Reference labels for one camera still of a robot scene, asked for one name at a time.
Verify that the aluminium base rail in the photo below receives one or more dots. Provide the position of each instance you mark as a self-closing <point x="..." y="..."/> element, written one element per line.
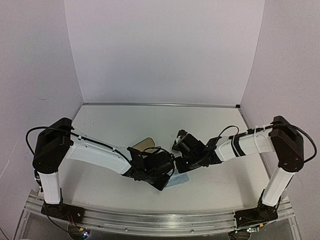
<point x="159" y="223"/>

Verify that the black glasses case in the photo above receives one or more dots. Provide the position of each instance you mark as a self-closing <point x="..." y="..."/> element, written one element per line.
<point x="146" y="146"/>

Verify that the blue cleaning cloth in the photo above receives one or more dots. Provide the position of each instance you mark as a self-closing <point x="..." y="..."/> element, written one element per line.
<point x="177" y="179"/>

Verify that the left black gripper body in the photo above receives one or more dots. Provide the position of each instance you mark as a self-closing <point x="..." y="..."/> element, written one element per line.
<point x="153" y="180"/>

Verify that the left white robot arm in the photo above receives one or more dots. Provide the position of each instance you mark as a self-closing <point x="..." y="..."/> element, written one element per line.
<point x="58" y="142"/>

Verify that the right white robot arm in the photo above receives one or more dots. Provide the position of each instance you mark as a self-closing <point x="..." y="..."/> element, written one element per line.
<point x="280" y="137"/>

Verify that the tortoiseshell sunglasses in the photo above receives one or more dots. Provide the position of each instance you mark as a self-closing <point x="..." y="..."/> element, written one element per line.
<point x="181" y="133"/>

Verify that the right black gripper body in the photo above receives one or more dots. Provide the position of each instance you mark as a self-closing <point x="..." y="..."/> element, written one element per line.
<point x="192" y="163"/>

